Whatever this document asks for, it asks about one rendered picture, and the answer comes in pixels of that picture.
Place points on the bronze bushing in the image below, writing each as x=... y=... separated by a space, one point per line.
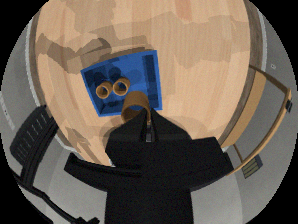
x=135 y=98
x=101 y=93
x=118 y=90

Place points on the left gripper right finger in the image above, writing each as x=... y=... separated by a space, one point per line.
x=162 y=129

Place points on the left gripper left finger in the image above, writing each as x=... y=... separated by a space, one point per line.
x=134 y=129

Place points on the blue open tray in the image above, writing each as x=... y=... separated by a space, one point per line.
x=142 y=70

